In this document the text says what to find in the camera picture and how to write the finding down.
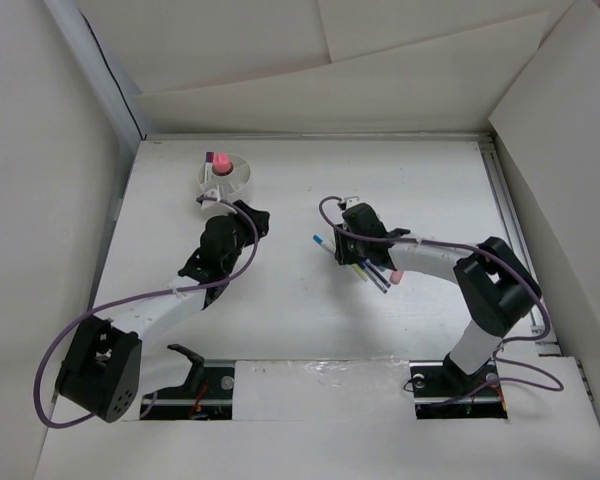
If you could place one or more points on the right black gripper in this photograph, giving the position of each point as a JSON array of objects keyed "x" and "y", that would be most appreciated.
[{"x": 342, "y": 254}]

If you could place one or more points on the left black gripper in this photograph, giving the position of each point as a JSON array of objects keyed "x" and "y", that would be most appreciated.
[{"x": 259, "y": 217}]

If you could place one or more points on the blue capped white marker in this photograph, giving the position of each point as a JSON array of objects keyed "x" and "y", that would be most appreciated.
[{"x": 324, "y": 245}]

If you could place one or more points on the yellow pen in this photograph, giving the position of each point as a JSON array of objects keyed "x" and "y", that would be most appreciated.
[{"x": 359, "y": 272}]

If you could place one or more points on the dark blue pen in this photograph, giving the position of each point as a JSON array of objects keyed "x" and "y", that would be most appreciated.
[{"x": 377, "y": 274}]

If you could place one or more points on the pink capped clear bottle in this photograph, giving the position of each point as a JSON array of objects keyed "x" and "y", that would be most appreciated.
[{"x": 222, "y": 164}]

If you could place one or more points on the red capped white marker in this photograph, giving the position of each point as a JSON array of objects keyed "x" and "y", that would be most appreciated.
[{"x": 209, "y": 157}]

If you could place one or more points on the purple capped white marker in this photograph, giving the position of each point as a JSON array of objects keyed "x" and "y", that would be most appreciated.
[{"x": 207, "y": 174}]

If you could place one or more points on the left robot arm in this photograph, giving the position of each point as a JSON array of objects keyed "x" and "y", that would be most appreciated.
[{"x": 105, "y": 367}]

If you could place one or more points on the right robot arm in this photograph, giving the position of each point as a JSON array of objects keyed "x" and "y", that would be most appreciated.
[{"x": 497, "y": 289}]

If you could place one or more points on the dark purple pen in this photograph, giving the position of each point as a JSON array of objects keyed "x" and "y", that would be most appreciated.
[{"x": 378, "y": 284}]

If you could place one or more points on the white round divided organizer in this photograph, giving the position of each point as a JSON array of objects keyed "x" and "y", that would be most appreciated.
[{"x": 236, "y": 185}]

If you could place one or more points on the pink highlighter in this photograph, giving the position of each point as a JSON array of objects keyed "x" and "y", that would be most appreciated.
[{"x": 396, "y": 277}]

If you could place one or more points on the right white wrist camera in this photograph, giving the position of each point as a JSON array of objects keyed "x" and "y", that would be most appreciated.
[{"x": 349, "y": 202}]

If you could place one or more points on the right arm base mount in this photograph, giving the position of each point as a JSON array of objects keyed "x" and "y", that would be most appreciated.
[{"x": 437, "y": 395}]

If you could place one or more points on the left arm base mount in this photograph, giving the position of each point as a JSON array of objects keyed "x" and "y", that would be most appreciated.
[{"x": 182, "y": 385}]

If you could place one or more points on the right aluminium rail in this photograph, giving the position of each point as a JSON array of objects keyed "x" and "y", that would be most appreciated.
[{"x": 549, "y": 346}]

